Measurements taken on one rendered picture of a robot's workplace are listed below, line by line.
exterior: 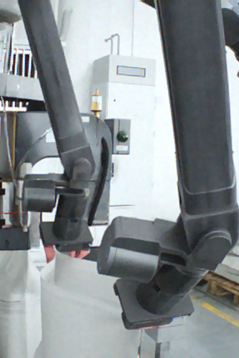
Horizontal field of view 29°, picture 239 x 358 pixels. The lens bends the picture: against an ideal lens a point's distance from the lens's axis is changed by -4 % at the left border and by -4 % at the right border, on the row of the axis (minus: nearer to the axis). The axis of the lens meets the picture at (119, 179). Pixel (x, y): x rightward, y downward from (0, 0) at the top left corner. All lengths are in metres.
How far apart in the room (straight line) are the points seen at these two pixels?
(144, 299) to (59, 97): 0.40
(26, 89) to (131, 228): 0.62
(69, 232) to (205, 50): 0.60
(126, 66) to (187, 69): 4.56
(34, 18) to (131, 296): 0.49
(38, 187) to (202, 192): 0.47
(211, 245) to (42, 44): 0.49
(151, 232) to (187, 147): 0.12
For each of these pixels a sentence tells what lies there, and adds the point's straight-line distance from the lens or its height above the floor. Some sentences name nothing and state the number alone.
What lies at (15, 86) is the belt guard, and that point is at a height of 1.39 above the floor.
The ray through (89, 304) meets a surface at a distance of 0.76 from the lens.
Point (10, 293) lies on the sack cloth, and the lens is 1.42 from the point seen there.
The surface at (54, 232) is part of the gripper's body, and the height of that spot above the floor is 1.09.
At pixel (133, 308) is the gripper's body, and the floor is 1.07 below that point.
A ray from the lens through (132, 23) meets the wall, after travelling 5.77.
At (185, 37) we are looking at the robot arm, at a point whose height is 1.37.
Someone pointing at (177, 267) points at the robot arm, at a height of 1.14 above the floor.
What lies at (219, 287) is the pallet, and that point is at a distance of 3.99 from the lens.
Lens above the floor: 1.28
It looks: 5 degrees down
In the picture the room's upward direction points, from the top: 2 degrees clockwise
